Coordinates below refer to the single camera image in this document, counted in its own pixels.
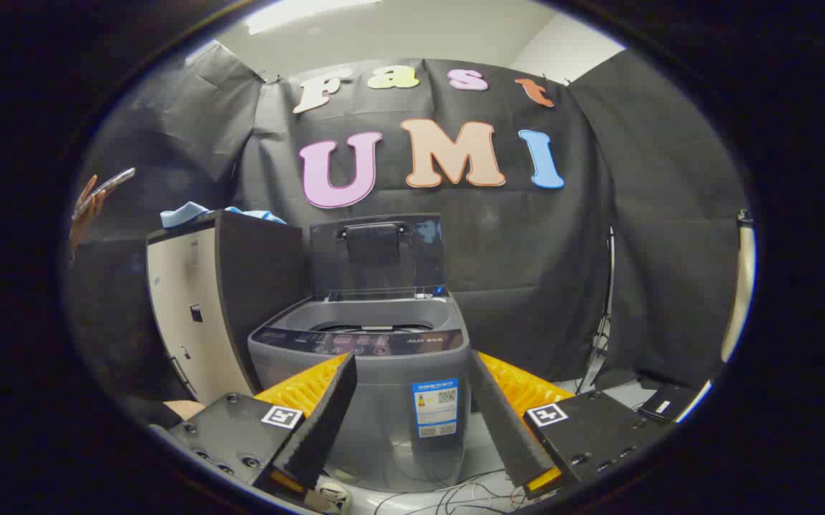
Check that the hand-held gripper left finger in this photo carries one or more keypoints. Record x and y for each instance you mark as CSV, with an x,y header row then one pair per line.
x,y
327,422

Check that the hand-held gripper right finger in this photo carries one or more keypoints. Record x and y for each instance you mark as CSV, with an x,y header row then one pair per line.
x,y
502,422

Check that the grey washing machine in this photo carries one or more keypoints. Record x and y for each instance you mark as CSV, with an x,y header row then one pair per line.
x,y
384,400

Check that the dark washing machine lid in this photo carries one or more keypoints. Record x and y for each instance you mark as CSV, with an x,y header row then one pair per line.
x,y
377,259

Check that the light blue garment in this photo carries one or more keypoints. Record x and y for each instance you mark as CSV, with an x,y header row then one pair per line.
x,y
184,213

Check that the white shoe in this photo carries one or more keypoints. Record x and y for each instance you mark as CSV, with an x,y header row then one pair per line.
x,y
334,495

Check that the dark cabinet with beige door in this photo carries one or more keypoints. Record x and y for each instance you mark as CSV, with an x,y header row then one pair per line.
x,y
262,286

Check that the thin light stand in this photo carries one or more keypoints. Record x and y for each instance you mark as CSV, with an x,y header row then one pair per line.
x,y
607,300

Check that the flat black box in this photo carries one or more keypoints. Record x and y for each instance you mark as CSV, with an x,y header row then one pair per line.
x,y
670,402

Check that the black backdrop cloth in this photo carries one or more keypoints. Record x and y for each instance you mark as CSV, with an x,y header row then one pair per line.
x,y
512,250

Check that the white pole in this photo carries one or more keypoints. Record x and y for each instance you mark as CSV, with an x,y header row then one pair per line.
x,y
741,286

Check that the smartphone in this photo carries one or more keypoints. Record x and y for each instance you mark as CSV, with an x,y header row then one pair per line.
x,y
109,186

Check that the ceiling light panel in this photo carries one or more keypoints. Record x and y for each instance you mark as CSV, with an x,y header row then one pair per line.
x,y
298,11

